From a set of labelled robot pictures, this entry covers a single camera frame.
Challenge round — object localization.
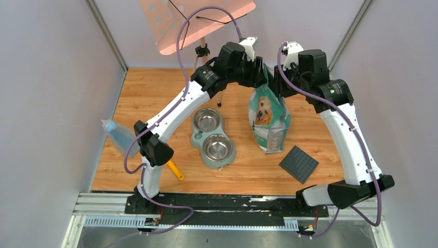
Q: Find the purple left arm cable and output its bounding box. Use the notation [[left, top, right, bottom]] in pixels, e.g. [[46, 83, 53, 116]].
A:
[[123, 5, 244, 237]]

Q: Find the near steel bowl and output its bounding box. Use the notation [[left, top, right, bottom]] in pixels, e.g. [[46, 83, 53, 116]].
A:
[[201, 134, 234, 162]]

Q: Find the yellow plastic scoop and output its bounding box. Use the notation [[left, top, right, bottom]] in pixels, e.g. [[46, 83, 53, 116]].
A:
[[167, 160, 185, 181]]

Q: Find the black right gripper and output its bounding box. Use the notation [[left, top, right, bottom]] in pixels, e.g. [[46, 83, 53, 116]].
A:
[[271, 61, 309, 98]]

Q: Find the clear blue water bottle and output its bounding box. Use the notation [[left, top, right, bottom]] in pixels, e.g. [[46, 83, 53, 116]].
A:
[[101, 120, 136, 155]]

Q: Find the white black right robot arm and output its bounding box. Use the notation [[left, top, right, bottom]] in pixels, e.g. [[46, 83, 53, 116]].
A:
[[274, 44, 395, 216]]

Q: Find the pink music stand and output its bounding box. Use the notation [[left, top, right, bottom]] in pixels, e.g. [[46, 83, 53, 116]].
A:
[[138, 0, 257, 107]]

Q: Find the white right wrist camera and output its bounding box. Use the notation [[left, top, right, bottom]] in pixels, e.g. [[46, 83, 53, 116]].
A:
[[282, 41, 304, 71]]

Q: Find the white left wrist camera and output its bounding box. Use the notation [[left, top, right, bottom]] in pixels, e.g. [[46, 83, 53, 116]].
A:
[[239, 37, 258, 61]]

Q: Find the green double pet bowl stand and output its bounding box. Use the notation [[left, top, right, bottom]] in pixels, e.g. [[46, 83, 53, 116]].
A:
[[190, 108, 237, 169]]

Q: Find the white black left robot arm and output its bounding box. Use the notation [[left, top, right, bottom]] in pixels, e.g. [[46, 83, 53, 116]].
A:
[[134, 37, 262, 213]]

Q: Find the green dog food bag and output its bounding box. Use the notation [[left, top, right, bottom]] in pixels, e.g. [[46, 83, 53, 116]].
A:
[[248, 65, 291, 154]]

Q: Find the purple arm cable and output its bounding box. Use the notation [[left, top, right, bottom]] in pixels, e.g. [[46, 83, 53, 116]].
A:
[[277, 41, 383, 240], [123, 5, 244, 237]]

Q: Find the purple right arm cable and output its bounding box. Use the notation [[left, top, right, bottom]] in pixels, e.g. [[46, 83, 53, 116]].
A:
[[277, 41, 383, 240]]

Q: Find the dark grey studded plate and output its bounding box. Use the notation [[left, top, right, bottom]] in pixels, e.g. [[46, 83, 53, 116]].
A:
[[279, 146, 319, 184]]

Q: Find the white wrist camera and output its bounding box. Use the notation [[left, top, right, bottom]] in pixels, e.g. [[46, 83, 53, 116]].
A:
[[239, 37, 258, 61], [282, 41, 304, 71]]

